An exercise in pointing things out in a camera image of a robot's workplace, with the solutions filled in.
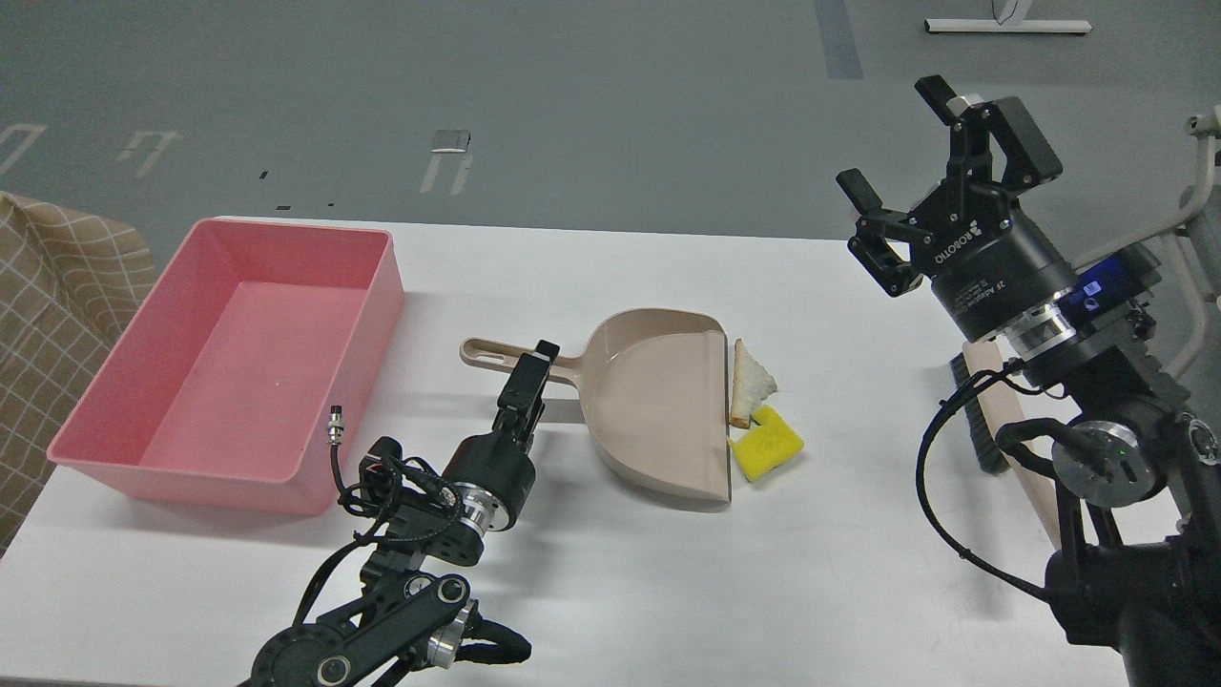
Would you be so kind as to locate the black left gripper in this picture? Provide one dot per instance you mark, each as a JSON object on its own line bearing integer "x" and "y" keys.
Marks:
{"x": 493, "y": 472}

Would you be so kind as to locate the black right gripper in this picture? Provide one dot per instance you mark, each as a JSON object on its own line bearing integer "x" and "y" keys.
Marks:
{"x": 987, "y": 260}

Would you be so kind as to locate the beige plastic dustpan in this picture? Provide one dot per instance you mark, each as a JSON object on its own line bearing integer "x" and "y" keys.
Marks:
{"x": 652, "y": 384}

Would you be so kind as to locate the beige brush black bristles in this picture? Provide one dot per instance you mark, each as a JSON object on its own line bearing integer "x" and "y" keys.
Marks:
{"x": 994, "y": 408}

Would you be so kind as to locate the bread slice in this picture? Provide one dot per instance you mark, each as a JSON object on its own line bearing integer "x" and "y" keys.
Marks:
{"x": 752, "y": 384}

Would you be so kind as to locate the yellow sponge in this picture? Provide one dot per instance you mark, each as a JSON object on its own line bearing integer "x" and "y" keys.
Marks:
{"x": 769, "y": 443}

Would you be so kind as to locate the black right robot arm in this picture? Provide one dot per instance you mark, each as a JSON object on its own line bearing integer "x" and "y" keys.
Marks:
{"x": 1135, "y": 473}

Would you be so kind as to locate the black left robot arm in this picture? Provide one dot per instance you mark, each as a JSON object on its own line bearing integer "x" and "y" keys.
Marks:
{"x": 371, "y": 611}

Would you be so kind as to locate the pink plastic bin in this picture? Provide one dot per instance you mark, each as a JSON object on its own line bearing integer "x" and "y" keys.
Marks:
{"x": 219, "y": 392}

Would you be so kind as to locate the white desk foot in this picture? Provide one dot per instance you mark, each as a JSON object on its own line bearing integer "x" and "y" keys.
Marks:
{"x": 1010, "y": 18}

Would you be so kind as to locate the grey floor socket plate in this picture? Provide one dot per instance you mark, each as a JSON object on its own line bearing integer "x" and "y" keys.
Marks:
{"x": 451, "y": 142}

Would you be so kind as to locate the grey office chair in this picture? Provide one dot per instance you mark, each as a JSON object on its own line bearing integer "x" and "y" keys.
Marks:
{"x": 1189, "y": 238}

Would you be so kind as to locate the brown checkered cloth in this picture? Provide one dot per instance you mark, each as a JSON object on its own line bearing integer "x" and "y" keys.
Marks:
{"x": 70, "y": 285}

